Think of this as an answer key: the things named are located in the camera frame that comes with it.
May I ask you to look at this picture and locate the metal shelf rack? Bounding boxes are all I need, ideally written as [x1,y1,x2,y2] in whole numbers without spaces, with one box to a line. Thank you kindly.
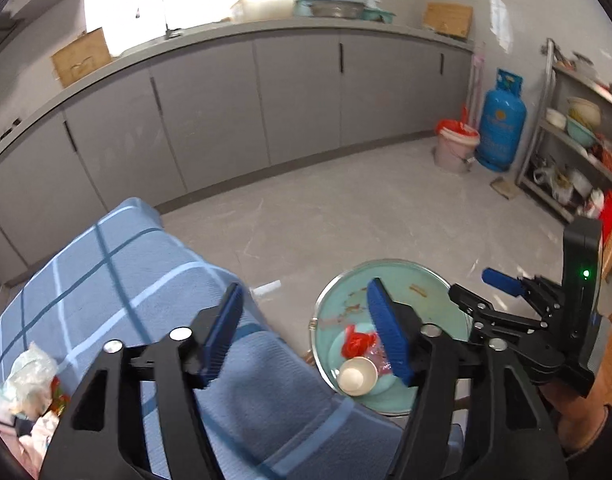
[516,38,612,222]

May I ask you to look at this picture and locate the blue gas cylinder right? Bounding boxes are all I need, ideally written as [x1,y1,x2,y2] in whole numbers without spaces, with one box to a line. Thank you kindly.
[475,68,527,172]

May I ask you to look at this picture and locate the wooden cutting board left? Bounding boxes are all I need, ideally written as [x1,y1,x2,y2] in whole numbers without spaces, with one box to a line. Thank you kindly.
[51,27,113,88]

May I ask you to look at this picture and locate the black kitchen faucet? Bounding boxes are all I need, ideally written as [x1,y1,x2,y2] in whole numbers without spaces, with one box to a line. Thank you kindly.
[135,0,182,40]

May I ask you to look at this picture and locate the pink plastic bag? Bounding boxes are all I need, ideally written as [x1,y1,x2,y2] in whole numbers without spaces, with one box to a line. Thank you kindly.
[364,342,393,377]

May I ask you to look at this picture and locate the steel bowl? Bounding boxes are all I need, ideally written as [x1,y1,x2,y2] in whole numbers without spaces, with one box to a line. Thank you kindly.
[309,0,364,20]

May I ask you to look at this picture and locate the blue plaid tablecloth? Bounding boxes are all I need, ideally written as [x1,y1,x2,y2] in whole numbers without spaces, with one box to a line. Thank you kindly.
[0,196,462,480]

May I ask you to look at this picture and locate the teal enamel basin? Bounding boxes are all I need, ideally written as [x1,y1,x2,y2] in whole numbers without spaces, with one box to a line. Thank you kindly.
[309,259,472,416]

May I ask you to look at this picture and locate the pink trash bucket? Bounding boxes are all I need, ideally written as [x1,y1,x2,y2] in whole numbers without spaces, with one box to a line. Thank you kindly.
[434,119,480,174]

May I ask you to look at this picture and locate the grey kitchen cabinets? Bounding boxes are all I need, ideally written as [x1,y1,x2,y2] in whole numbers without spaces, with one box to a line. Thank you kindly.
[0,18,473,281]

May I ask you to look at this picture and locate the white paper cup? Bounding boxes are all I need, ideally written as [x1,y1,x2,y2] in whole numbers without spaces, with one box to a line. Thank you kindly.
[337,356,379,396]

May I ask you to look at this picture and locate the wooden cutting board right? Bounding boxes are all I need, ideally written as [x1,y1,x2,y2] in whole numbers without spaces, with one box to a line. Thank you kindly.
[423,2,474,39]

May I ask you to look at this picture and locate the clear plastic bag red print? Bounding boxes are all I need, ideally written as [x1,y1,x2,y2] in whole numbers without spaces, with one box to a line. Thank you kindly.
[0,342,64,479]

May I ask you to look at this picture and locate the pink mop handle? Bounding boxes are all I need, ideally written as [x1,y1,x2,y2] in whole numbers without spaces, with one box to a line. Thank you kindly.
[465,41,486,129]

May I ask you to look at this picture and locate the wooden cutting board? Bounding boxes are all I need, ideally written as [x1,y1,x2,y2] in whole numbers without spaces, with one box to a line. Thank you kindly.
[51,27,113,88]
[423,2,474,39]

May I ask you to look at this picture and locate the white plastic tub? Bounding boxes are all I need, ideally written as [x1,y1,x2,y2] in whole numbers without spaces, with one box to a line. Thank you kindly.
[231,0,296,23]

